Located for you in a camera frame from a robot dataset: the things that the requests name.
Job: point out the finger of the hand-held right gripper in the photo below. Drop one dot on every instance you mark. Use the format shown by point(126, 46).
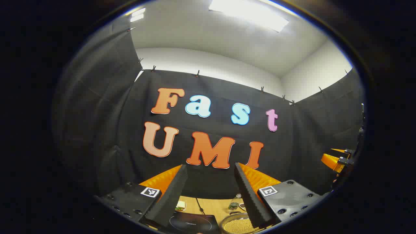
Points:
point(331, 161)
point(338, 150)

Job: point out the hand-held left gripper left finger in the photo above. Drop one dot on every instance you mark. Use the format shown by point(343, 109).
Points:
point(172, 195)

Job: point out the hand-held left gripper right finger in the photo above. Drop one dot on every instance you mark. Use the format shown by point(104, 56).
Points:
point(248, 195)

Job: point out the stainless steel pot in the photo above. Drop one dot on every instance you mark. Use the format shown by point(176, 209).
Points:
point(239, 226)

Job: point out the pile of yellow soybeans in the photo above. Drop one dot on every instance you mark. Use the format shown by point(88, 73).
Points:
point(240, 227)

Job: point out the black induction cooktop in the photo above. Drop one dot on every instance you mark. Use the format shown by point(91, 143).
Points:
point(195, 224)

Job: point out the white divided bean dish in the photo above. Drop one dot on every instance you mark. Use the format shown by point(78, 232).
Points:
point(242, 206)

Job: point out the toy sandwich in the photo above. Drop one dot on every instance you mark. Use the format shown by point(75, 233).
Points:
point(181, 205)

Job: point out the clear plastic water bottle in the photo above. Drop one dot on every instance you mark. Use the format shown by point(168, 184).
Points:
point(233, 205)

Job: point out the black backdrop cloth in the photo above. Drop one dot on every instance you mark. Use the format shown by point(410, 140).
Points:
point(299, 146)

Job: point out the row of black cloth clips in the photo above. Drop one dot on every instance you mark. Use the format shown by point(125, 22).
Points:
point(197, 74)

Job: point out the large ceiling light panel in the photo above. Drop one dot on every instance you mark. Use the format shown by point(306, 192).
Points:
point(248, 14)

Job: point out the small ceiling light panel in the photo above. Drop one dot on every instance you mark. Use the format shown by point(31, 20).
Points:
point(138, 14)

